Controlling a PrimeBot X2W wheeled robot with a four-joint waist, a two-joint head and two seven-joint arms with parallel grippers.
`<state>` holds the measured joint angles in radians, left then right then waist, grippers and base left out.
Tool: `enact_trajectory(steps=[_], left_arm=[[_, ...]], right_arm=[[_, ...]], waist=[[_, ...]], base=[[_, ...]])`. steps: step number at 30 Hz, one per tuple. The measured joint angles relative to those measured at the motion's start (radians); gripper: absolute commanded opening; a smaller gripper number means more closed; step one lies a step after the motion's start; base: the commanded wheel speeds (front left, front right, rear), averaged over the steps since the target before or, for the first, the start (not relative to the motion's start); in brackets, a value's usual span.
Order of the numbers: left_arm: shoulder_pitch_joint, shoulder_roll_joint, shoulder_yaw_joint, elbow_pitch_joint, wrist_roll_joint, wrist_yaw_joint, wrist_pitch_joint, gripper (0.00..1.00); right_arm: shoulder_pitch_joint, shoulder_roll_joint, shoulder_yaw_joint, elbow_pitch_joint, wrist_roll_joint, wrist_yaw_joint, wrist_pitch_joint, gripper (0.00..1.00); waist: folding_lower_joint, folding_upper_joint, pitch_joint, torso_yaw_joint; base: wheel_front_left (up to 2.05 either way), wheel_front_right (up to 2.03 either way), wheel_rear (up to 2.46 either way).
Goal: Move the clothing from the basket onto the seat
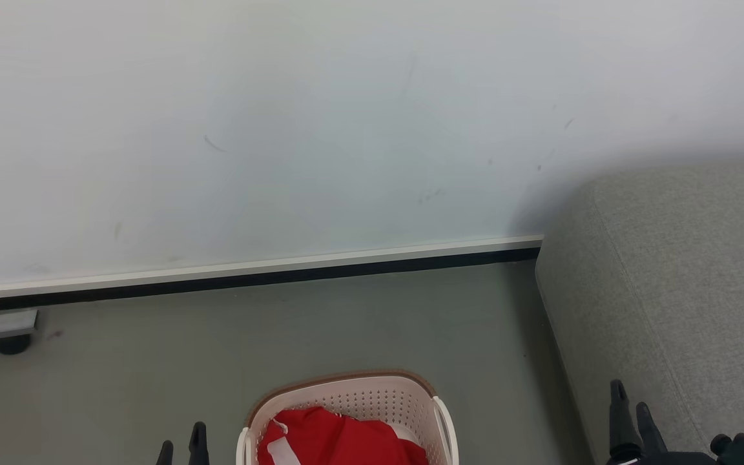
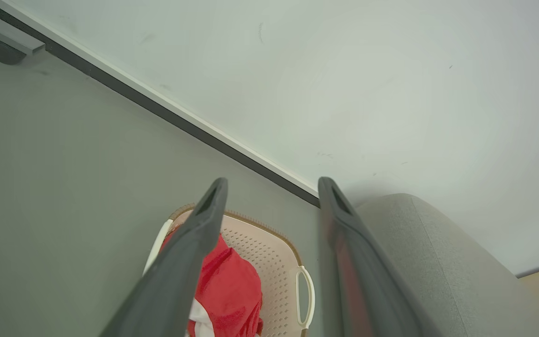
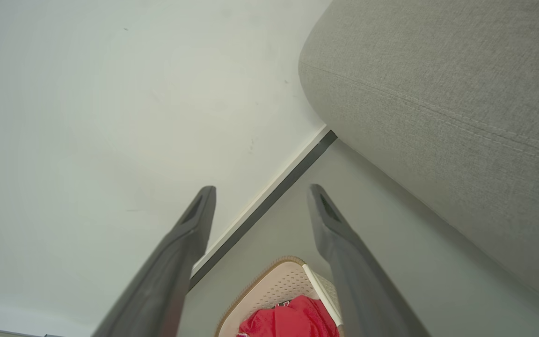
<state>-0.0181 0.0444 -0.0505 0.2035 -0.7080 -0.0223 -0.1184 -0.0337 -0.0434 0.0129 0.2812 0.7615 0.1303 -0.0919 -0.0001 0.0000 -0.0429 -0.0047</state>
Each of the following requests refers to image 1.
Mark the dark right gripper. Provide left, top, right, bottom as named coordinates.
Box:
left=606, top=379, right=716, bottom=465

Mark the red and white garment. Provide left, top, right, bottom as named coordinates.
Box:
left=257, top=406, right=429, bottom=465

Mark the grey fabric sofa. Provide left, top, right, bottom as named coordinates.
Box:
left=535, top=163, right=744, bottom=465

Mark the cream perforated laundry basket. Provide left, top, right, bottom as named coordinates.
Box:
left=236, top=369, right=460, bottom=465

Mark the white and black baseboard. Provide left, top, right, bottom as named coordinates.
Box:
left=0, top=235, right=544, bottom=316

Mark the black caster wheel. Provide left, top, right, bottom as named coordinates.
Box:
left=0, top=334, right=32, bottom=356

